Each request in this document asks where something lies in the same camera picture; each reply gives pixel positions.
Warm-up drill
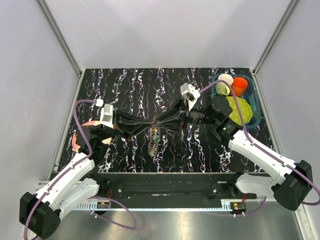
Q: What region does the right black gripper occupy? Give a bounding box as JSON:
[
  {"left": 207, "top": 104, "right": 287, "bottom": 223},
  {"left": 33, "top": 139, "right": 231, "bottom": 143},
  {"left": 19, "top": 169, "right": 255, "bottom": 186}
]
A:
[{"left": 155, "top": 96, "right": 218, "bottom": 134}]

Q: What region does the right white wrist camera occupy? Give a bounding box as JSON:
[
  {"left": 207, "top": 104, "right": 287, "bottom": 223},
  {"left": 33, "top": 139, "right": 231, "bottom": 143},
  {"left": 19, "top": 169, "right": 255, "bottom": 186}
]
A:
[{"left": 180, "top": 83, "right": 200, "bottom": 111}]

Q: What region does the yellow-green dotted plate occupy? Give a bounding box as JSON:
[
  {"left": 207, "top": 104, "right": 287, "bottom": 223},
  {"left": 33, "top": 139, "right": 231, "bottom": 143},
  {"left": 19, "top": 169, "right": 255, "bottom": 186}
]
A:
[{"left": 226, "top": 96, "right": 253, "bottom": 126}]

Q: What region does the orange cup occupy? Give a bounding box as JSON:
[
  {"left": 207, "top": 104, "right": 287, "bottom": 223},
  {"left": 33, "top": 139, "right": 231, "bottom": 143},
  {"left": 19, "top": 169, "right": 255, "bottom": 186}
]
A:
[{"left": 231, "top": 77, "right": 248, "bottom": 97}]

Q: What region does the cream mug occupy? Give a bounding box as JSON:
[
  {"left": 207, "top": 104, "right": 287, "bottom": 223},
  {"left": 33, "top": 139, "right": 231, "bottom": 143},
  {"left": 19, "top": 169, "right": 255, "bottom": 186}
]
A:
[{"left": 215, "top": 73, "right": 234, "bottom": 96}]

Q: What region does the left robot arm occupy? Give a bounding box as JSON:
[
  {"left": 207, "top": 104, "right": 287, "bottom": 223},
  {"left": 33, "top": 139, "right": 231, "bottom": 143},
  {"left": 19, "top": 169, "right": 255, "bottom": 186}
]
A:
[{"left": 19, "top": 104, "right": 151, "bottom": 240}]

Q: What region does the yellow key tag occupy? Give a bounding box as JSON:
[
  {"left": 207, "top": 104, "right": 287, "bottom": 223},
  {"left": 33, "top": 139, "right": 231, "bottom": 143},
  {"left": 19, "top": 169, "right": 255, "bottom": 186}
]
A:
[{"left": 150, "top": 126, "right": 158, "bottom": 134}]

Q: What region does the teal plastic tray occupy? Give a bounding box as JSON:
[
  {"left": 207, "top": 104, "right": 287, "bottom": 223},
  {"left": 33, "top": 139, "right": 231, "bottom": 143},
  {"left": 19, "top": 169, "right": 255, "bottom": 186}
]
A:
[{"left": 226, "top": 74, "right": 262, "bottom": 131}]

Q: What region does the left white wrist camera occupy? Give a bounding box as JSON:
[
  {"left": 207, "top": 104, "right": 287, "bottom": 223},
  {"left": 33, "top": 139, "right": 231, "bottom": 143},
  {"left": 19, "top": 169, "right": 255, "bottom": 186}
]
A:
[{"left": 95, "top": 99, "right": 114, "bottom": 129}]

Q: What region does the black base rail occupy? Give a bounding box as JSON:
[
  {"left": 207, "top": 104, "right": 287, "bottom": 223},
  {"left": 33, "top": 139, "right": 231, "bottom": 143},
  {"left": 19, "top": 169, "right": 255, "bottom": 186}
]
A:
[{"left": 97, "top": 173, "right": 257, "bottom": 209}]

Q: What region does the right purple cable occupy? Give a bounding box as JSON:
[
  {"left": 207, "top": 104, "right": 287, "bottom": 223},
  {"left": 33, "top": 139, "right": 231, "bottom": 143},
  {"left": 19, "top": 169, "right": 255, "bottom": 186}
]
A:
[{"left": 197, "top": 80, "right": 320, "bottom": 207}]

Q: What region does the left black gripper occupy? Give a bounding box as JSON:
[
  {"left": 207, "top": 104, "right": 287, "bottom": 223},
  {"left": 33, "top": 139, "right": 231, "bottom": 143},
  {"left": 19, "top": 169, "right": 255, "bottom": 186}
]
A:
[{"left": 98, "top": 107, "right": 154, "bottom": 142}]

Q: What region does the pink plate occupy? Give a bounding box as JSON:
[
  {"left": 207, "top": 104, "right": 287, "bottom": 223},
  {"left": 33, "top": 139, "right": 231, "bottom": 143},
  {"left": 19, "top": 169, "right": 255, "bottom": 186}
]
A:
[{"left": 72, "top": 120, "right": 113, "bottom": 155}]

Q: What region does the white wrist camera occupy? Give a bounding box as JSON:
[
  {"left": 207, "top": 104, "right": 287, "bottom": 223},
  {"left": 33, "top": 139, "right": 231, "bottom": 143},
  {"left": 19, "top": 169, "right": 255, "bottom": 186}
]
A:
[
  {"left": 180, "top": 83, "right": 200, "bottom": 111},
  {"left": 95, "top": 99, "right": 114, "bottom": 129}
]

